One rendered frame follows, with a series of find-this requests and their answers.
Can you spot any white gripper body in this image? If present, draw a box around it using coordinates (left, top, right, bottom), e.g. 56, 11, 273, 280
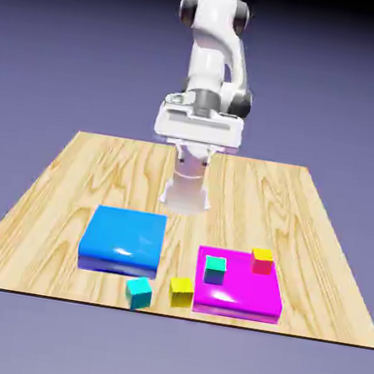
151, 99, 247, 156

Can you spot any large magenta box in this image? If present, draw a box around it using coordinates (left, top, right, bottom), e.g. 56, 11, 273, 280
188, 244, 292, 327

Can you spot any large blue box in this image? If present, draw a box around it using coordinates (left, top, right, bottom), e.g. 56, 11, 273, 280
75, 202, 169, 282

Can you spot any small cyan cube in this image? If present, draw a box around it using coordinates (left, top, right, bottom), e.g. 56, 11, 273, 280
122, 273, 155, 313

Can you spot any small green and purple cube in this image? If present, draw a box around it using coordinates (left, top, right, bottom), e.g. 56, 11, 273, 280
201, 254, 229, 287

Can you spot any small red and yellow cube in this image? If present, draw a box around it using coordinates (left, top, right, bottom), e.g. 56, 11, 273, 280
247, 246, 277, 277

